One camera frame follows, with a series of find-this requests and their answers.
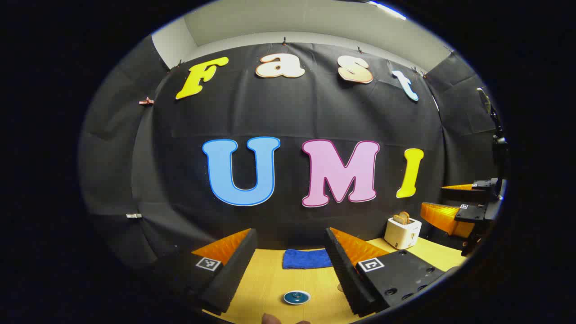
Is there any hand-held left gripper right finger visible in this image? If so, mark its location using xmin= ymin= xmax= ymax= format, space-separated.
xmin=324 ymin=227 xmax=447 ymax=317

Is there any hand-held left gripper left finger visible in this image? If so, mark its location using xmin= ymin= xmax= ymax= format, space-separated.
xmin=148 ymin=228 xmax=258 ymax=315

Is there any blue towel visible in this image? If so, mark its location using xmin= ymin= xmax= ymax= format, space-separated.
xmin=283 ymin=248 xmax=333 ymax=270

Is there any white toaster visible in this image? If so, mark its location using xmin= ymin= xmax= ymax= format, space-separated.
xmin=384 ymin=217 xmax=423 ymax=250

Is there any black backdrop cloth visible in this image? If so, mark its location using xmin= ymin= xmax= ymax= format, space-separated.
xmin=79 ymin=35 xmax=507 ymax=270

